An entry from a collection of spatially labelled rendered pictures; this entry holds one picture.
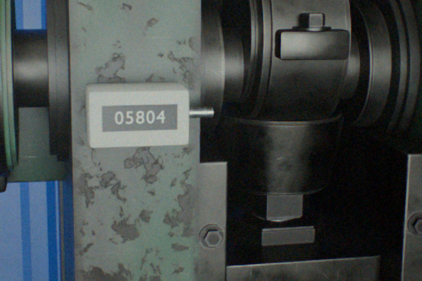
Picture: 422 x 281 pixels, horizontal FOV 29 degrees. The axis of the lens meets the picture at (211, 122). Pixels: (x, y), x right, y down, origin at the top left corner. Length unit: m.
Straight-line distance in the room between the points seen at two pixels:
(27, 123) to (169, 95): 0.30
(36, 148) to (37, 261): 1.11
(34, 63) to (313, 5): 0.23
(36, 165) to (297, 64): 0.31
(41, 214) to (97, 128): 1.34
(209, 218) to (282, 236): 0.12
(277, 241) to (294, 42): 0.19
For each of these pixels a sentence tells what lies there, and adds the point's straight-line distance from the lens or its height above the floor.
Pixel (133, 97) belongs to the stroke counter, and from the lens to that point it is 0.56.
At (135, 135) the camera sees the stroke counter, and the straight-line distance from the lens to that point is 0.56.
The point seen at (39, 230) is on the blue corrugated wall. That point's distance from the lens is 1.90.
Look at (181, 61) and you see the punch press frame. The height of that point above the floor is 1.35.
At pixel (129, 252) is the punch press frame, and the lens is 0.63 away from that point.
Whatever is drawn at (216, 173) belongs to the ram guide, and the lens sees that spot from 0.63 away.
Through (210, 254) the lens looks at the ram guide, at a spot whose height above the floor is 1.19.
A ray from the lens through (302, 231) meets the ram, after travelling 0.75.
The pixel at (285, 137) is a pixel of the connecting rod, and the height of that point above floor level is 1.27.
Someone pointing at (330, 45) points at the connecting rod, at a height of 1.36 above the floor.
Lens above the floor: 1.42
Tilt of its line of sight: 11 degrees down
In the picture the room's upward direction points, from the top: 1 degrees clockwise
